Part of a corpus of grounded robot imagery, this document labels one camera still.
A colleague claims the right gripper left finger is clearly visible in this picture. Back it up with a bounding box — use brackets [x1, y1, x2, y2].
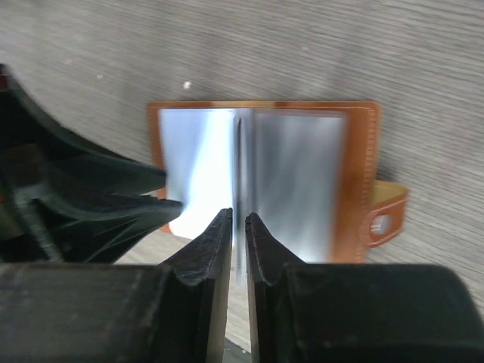
[1, 209, 232, 362]

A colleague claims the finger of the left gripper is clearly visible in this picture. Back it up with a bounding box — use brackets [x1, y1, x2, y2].
[1, 185, 182, 263]
[1, 64, 166, 194]

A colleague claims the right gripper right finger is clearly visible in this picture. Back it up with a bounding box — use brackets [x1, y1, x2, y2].
[245, 214, 483, 362]

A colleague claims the brown leather card holder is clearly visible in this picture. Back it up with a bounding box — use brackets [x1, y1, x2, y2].
[147, 101, 407, 270]

